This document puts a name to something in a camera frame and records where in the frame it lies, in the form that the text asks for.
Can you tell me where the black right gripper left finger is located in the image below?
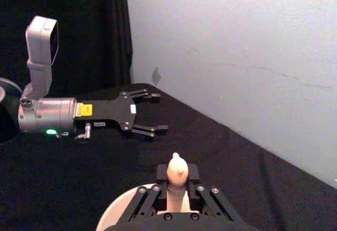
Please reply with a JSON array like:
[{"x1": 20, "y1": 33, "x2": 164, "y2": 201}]
[{"x1": 125, "y1": 164, "x2": 169, "y2": 223}]

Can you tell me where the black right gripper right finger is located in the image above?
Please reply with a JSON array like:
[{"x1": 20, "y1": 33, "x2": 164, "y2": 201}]
[{"x1": 187, "y1": 163, "x2": 235, "y2": 223}]

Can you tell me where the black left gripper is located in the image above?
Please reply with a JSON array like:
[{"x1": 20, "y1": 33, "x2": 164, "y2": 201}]
[{"x1": 75, "y1": 88, "x2": 169, "y2": 139}]

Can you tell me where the cream bear-topped stick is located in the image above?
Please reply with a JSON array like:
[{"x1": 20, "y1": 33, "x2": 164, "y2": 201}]
[{"x1": 166, "y1": 152, "x2": 188, "y2": 213}]

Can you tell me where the black table cloth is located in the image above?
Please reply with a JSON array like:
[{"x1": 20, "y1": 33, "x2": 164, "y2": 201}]
[{"x1": 0, "y1": 83, "x2": 337, "y2": 231}]

